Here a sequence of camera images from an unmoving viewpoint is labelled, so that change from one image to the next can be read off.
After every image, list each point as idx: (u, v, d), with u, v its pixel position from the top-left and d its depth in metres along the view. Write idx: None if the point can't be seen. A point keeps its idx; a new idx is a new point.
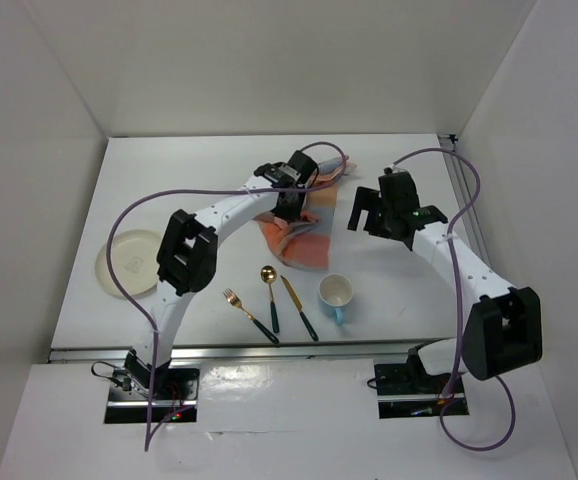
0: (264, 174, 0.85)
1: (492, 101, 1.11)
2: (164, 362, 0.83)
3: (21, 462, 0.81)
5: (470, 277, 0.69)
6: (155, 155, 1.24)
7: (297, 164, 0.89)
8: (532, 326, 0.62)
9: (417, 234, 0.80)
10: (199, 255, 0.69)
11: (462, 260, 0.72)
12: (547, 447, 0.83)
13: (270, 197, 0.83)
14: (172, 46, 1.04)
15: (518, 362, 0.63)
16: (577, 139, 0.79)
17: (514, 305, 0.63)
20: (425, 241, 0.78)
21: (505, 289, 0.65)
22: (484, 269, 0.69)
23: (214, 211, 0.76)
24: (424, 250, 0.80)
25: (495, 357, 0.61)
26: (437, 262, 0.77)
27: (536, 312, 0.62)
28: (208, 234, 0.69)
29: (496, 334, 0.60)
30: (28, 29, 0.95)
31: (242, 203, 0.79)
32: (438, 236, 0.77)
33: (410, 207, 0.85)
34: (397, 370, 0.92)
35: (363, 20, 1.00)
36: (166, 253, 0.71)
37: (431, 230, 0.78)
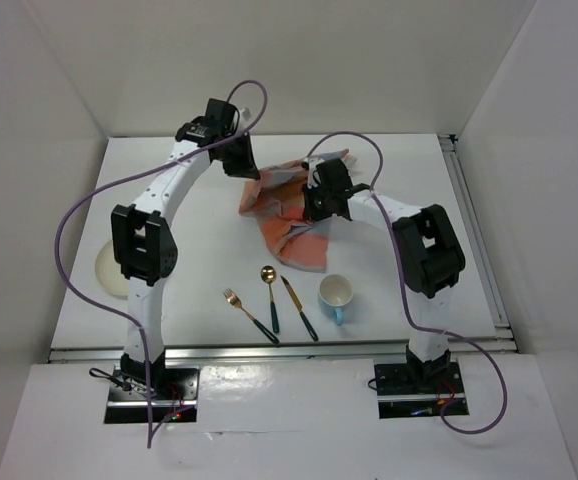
0: (186, 135, 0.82)
1: (492, 101, 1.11)
2: (160, 353, 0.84)
3: (22, 462, 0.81)
5: (391, 211, 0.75)
6: (155, 155, 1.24)
7: (217, 113, 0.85)
8: (448, 233, 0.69)
9: (350, 202, 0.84)
10: (154, 242, 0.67)
11: (384, 202, 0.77)
12: (548, 447, 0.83)
13: (202, 157, 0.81)
14: (172, 47, 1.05)
15: (451, 266, 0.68)
16: (577, 138, 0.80)
17: (430, 222, 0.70)
20: (357, 203, 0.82)
21: (417, 210, 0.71)
22: (401, 203, 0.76)
23: (150, 193, 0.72)
24: (360, 212, 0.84)
25: (426, 266, 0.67)
26: (371, 219, 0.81)
27: (446, 219, 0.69)
28: (154, 220, 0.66)
29: (417, 245, 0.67)
30: (29, 29, 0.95)
31: (177, 175, 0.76)
32: (363, 194, 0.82)
33: (345, 186, 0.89)
34: (397, 370, 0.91)
35: (363, 21, 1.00)
36: (123, 251, 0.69)
37: (359, 194, 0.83)
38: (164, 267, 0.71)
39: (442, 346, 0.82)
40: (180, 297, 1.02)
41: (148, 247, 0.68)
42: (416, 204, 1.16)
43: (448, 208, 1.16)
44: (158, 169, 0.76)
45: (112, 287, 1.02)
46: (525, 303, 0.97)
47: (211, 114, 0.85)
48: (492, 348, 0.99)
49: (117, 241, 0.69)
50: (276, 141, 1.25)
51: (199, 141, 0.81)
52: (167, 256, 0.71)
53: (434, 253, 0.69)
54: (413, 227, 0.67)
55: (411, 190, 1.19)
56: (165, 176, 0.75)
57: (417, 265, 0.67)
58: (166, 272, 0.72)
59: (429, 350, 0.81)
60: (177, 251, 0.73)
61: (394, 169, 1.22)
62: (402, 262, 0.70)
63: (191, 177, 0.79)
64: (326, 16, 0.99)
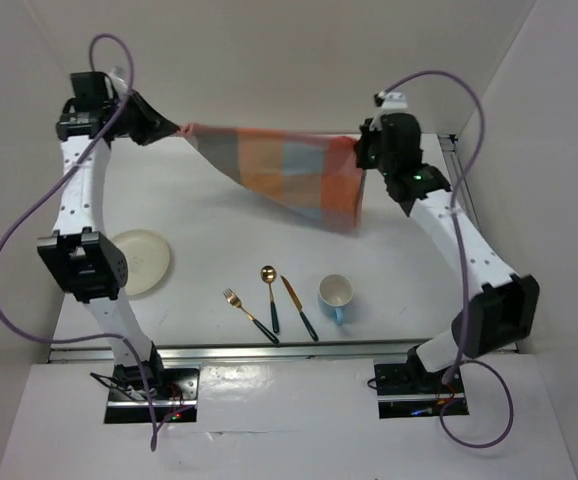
0: (71, 132, 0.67)
1: (492, 101, 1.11)
2: (152, 348, 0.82)
3: (22, 462, 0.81)
5: (472, 260, 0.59)
6: (154, 155, 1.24)
7: (88, 88, 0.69)
8: (527, 313, 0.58)
9: (417, 204, 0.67)
10: (100, 257, 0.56)
11: (465, 240, 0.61)
12: (548, 447, 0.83)
13: (101, 147, 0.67)
14: (172, 47, 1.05)
15: (505, 341, 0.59)
16: (576, 137, 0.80)
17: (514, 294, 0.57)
20: (427, 214, 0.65)
21: (507, 277, 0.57)
22: (487, 252, 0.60)
23: (67, 211, 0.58)
24: (423, 222, 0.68)
25: (486, 338, 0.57)
26: (435, 237, 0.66)
27: (533, 302, 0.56)
28: (89, 235, 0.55)
29: (491, 323, 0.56)
30: (28, 29, 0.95)
31: (85, 178, 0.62)
32: (441, 209, 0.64)
33: (415, 168, 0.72)
34: (397, 370, 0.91)
35: (363, 21, 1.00)
36: (70, 282, 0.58)
37: (433, 201, 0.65)
38: (119, 274, 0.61)
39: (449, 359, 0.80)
40: (177, 299, 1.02)
41: (96, 266, 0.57)
42: None
43: None
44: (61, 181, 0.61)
45: None
46: None
47: (81, 92, 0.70)
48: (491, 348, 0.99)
49: (58, 275, 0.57)
50: None
51: (89, 130, 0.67)
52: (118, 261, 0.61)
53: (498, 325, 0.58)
54: (498, 307, 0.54)
55: None
56: (74, 186, 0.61)
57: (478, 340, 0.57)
58: (123, 278, 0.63)
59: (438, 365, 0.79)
60: (123, 252, 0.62)
61: None
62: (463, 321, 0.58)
63: (100, 168, 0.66)
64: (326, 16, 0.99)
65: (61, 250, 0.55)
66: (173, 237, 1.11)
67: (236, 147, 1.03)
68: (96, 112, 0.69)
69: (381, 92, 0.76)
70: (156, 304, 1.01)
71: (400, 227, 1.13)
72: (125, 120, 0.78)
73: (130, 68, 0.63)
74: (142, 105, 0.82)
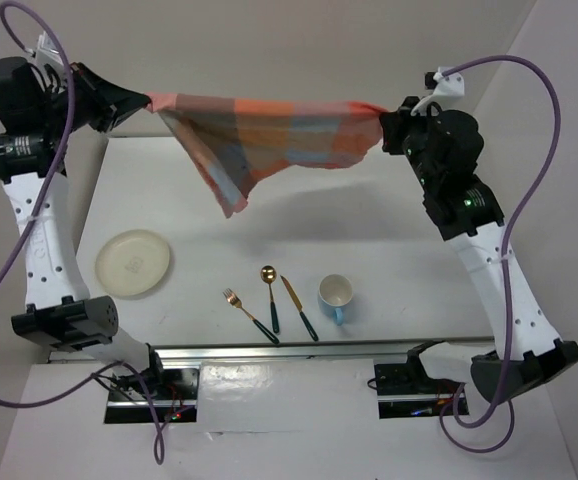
0: (14, 171, 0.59)
1: (492, 100, 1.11)
2: (151, 353, 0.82)
3: (22, 462, 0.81)
5: (517, 321, 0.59)
6: (154, 156, 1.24)
7: (17, 100, 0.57)
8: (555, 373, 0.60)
9: (467, 240, 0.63)
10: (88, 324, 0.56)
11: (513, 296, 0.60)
12: (548, 447, 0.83)
13: (55, 182, 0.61)
14: (171, 47, 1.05)
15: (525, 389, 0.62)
16: (576, 137, 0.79)
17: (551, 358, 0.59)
20: (475, 254, 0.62)
21: (550, 343, 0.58)
22: (534, 312, 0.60)
23: (37, 276, 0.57)
24: (464, 254, 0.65)
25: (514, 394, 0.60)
26: (478, 279, 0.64)
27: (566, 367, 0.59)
28: (71, 312, 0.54)
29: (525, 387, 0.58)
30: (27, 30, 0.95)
31: (47, 232, 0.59)
32: (490, 251, 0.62)
33: (463, 188, 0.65)
34: (397, 370, 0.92)
35: (363, 20, 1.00)
36: (61, 343, 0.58)
37: (484, 242, 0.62)
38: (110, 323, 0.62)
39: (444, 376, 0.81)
40: (176, 299, 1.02)
41: (84, 328, 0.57)
42: (416, 204, 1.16)
43: None
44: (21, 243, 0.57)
45: (114, 288, 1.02)
46: None
47: (8, 103, 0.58)
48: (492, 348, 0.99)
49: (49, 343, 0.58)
50: None
51: (35, 163, 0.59)
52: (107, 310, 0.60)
53: None
54: (537, 379, 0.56)
55: (409, 190, 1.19)
56: (37, 244, 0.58)
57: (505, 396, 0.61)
58: (114, 321, 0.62)
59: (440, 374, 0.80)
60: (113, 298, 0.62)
61: (394, 169, 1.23)
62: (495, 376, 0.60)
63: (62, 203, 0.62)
64: (325, 16, 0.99)
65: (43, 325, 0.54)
66: (173, 237, 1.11)
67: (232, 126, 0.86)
68: (37, 133, 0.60)
69: (436, 74, 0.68)
70: (156, 304, 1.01)
71: (400, 227, 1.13)
72: (76, 115, 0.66)
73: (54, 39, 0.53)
74: (90, 85, 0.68)
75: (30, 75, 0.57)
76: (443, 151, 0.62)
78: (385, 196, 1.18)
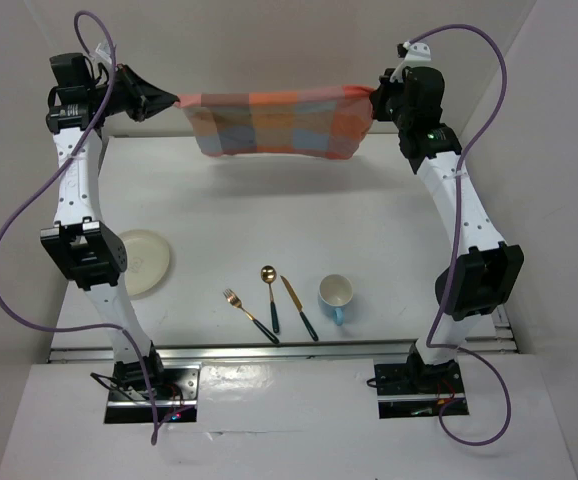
0: (62, 125, 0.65)
1: (492, 101, 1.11)
2: (151, 350, 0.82)
3: (21, 462, 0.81)
5: (466, 224, 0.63)
6: (155, 155, 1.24)
7: (72, 77, 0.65)
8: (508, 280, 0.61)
9: (427, 163, 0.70)
10: (103, 246, 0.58)
11: (463, 205, 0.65)
12: (548, 446, 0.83)
13: (93, 137, 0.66)
14: (172, 46, 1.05)
15: (483, 303, 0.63)
16: (576, 137, 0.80)
17: (498, 259, 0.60)
20: (433, 174, 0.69)
21: (495, 244, 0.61)
22: (481, 218, 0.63)
23: (66, 204, 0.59)
24: (428, 182, 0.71)
25: (464, 297, 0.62)
26: (438, 199, 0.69)
27: (518, 269, 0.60)
28: (90, 224, 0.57)
29: (472, 283, 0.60)
30: (28, 28, 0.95)
31: (81, 170, 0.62)
32: (446, 171, 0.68)
33: (429, 126, 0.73)
34: (397, 370, 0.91)
35: (364, 20, 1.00)
36: (73, 268, 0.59)
37: (441, 163, 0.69)
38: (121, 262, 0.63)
39: (448, 355, 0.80)
40: (176, 298, 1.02)
41: (96, 252, 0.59)
42: (417, 204, 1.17)
43: None
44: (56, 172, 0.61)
45: None
46: (525, 303, 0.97)
47: (66, 82, 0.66)
48: (492, 348, 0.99)
49: (61, 263, 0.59)
50: None
51: (79, 121, 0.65)
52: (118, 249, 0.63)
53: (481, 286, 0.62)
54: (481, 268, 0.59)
55: (408, 190, 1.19)
56: (69, 177, 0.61)
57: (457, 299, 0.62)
58: (124, 265, 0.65)
59: (436, 356, 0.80)
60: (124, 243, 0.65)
61: (393, 169, 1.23)
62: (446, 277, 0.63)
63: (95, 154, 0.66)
64: (327, 16, 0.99)
65: (63, 236, 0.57)
66: (173, 237, 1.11)
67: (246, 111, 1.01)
68: (84, 102, 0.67)
69: (405, 44, 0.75)
70: (157, 304, 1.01)
71: (400, 227, 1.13)
72: (114, 100, 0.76)
73: (113, 48, 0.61)
74: (130, 81, 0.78)
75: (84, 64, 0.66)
76: (414, 94, 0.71)
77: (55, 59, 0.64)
78: (386, 196, 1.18)
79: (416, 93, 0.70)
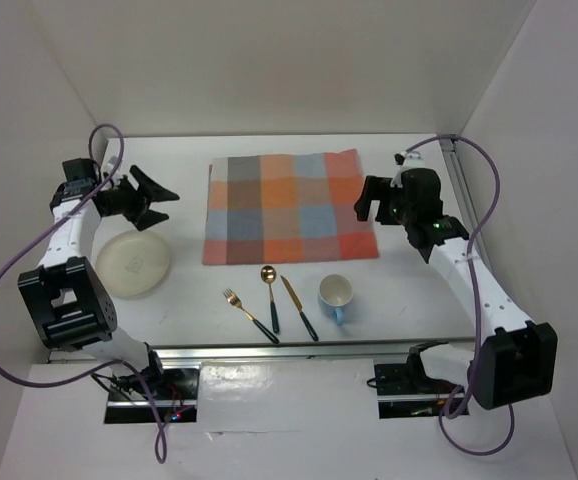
0: (61, 200, 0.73)
1: (492, 100, 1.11)
2: (150, 355, 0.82)
3: (21, 462, 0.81)
5: (487, 305, 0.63)
6: (155, 155, 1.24)
7: (80, 172, 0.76)
8: (545, 362, 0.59)
9: (435, 249, 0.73)
10: (85, 289, 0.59)
11: (480, 286, 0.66)
12: (547, 446, 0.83)
13: (91, 210, 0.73)
14: (171, 46, 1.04)
15: (524, 394, 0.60)
16: (577, 138, 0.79)
17: (528, 340, 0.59)
20: (445, 259, 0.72)
21: (522, 324, 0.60)
22: (502, 298, 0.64)
23: (55, 250, 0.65)
24: (441, 266, 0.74)
25: (504, 388, 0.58)
26: (454, 282, 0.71)
27: (552, 349, 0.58)
28: (74, 263, 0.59)
29: (507, 370, 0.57)
30: (27, 29, 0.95)
31: (74, 226, 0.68)
32: (457, 255, 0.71)
33: (434, 217, 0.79)
34: (397, 370, 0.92)
35: (363, 20, 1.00)
36: (52, 326, 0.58)
37: (451, 248, 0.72)
38: (109, 316, 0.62)
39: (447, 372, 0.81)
40: (177, 298, 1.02)
41: (81, 298, 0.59)
42: None
43: (448, 208, 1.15)
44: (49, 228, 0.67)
45: (115, 288, 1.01)
46: (525, 303, 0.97)
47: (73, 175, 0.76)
48: None
49: (40, 320, 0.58)
50: (276, 142, 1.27)
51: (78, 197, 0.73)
52: (107, 308, 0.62)
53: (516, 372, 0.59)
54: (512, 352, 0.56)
55: None
56: (61, 232, 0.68)
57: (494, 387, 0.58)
58: (113, 322, 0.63)
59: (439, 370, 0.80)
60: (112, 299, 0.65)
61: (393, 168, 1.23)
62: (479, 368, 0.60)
63: (89, 226, 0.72)
64: (326, 16, 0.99)
65: (45, 283, 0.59)
66: (173, 238, 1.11)
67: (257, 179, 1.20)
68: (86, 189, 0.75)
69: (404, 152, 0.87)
70: (157, 304, 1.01)
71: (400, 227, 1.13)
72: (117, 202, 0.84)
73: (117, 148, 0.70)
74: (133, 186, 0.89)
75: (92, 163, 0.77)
76: (415, 191, 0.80)
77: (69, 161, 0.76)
78: None
79: (415, 189, 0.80)
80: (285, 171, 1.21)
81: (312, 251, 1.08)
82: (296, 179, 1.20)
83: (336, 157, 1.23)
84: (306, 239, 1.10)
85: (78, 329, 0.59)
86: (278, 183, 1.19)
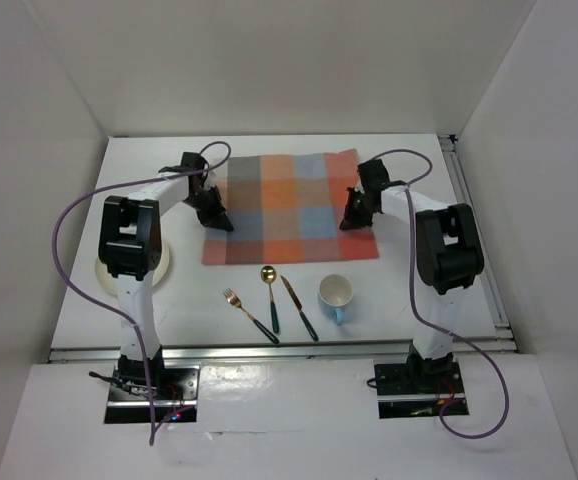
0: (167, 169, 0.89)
1: (492, 101, 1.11)
2: (157, 352, 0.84)
3: (21, 463, 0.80)
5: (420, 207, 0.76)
6: (155, 155, 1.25)
7: (190, 160, 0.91)
8: (472, 235, 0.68)
9: (381, 192, 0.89)
10: (148, 222, 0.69)
11: (414, 198, 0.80)
12: (547, 446, 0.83)
13: (183, 183, 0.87)
14: (172, 47, 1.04)
15: (465, 267, 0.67)
16: (577, 139, 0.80)
17: (455, 221, 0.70)
20: (387, 196, 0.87)
21: (445, 207, 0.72)
22: (431, 201, 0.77)
23: (141, 192, 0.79)
24: (389, 205, 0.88)
25: (441, 258, 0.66)
26: (399, 211, 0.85)
27: (471, 220, 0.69)
28: (148, 202, 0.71)
29: (434, 239, 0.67)
30: (28, 29, 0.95)
31: (163, 186, 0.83)
32: (396, 190, 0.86)
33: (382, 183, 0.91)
34: (397, 370, 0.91)
35: (363, 21, 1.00)
36: (111, 239, 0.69)
37: (392, 187, 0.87)
38: (152, 261, 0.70)
39: (446, 348, 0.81)
40: (177, 297, 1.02)
41: (141, 229, 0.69)
42: None
43: None
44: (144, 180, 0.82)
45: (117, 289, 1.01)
46: (524, 303, 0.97)
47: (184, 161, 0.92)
48: (492, 348, 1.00)
49: (104, 231, 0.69)
50: (277, 142, 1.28)
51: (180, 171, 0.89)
52: (155, 249, 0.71)
53: (452, 250, 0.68)
54: (436, 222, 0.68)
55: None
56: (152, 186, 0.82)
57: (431, 256, 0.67)
58: (153, 266, 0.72)
59: (432, 349, 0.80)
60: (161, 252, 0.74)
61: (393, 169, 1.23)
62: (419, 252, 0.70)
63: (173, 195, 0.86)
64: (326, 17, 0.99)
65: (121, 210, 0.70)
66: (172, 237, 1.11)
67: (259, 180, 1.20)
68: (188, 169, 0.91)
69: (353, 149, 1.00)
70: (157, 303, 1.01)
71: (399, 227, 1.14)
72: (205, 202, 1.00)
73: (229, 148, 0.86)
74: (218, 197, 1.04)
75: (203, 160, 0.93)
76: (365, 178, 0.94)
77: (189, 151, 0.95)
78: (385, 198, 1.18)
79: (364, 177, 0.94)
80: (284, 172, 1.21)
81: (312, 252, 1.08)
82: (296, 180, 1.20)
83: (337, 157, 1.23)
84: (306, 240, 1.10)
85: (126, 254, 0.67)
86: (278, 184, 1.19)
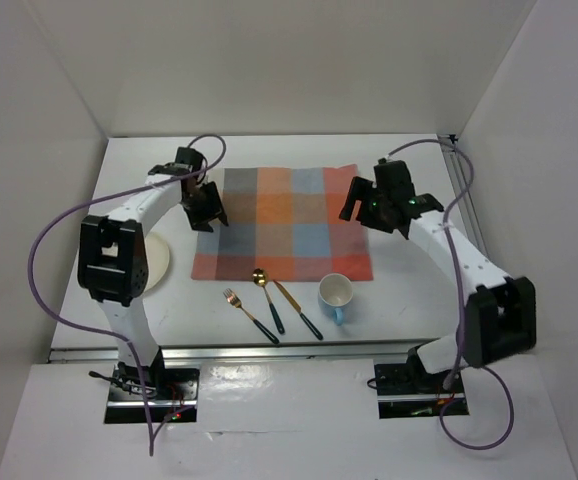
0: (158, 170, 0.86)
1: (492, 100, 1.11)
2: (156, 353, 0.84)
3: (21, 462, 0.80)
5: (467, 267, 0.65)
6: (154, 155, 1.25)
7: (186, 156, 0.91)
8: (528, 315, 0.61)
9: (414, 223, 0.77)
10: (129, 249, 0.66)
11: (458, 248, 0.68)
12: (546, 446, 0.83)
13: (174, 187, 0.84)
14: (172, 47, 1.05)
15: (512, 350, 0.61)
16: (577, 139, 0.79)
17: (509, 295, 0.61)
20: (422, 230, 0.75)
21: (501, 279, 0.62)
22: (481, 259, 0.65)
23: (125, 208, 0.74)
24: (421, 239, 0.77)
25: (491, 347, 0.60)
26: (433, 249, 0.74)
27: (532, 302, 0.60)
28: (128, 226, 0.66)
29: (489, 328, 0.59)
30: (28, 29, 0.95)
31: (151, 195, 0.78)
32: (434, 225, 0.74)
33: (407, 194, 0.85)
34: (397, 369, 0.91)
35: (363, 20, 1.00)
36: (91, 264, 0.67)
37: (430, 220, 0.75)
38: (135, 284, 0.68)
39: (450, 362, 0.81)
40: (176, 299, 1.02)
41: (123, 261, 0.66)
42: None
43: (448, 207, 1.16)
44: (130, 191, 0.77)
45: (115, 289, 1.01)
46: None
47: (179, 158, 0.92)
48: None
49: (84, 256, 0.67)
50: (277, 142, 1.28)
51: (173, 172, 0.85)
52: (137, 272, 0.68)
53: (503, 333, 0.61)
54: (494, 309, 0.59)
55: None
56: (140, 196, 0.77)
57: (482, 348, 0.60)
58: (138, 288, 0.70)
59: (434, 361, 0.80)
60: (146, 270, 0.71)
61: None
62: (466, 331, 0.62)
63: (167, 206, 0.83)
64: (325, 16, 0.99)
65: (102, 230, 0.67)
66: (173, 239, 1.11)
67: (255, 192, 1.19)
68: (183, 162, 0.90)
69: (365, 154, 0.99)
70: (155, 304, 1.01)
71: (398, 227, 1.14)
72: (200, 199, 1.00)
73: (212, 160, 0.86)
74: (214, 193, 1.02)
75: (198, 155, 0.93)
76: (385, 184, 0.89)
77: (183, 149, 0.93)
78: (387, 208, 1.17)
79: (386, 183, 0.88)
80: (281, 186, 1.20)
81: (310, 263, 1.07)
82: (292, 195, 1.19)
83: (336, 173, 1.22)
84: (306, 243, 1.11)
85: (107, 279, 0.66)
86: (272, 199, 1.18)
